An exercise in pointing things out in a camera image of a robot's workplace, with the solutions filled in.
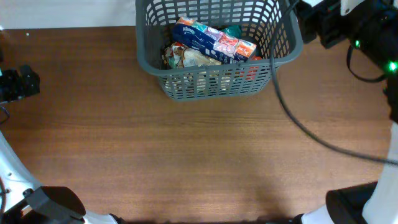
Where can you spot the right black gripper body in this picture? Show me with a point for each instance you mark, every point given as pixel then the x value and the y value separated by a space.
pixel 333 30

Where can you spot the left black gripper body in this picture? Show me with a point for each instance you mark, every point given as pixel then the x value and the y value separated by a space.
pixel 11 86

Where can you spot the green red coffee packet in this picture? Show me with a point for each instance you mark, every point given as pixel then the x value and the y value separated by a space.
pixel 234 31

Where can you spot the blue Kleenex tissue pack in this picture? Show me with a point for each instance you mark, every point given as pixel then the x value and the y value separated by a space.
pixel 212 42

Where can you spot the beige white snack bag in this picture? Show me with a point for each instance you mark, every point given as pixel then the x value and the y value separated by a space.
pixel 183 56

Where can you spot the beige brown snack bag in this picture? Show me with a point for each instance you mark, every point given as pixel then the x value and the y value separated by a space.
pixel 168 57

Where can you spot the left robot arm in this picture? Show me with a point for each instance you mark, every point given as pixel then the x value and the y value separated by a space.
pixel 24 199

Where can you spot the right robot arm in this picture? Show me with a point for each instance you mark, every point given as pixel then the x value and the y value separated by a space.
pixel 371 28

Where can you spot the grey plastic basket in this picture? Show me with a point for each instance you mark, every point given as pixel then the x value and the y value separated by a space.
pixel 263 23

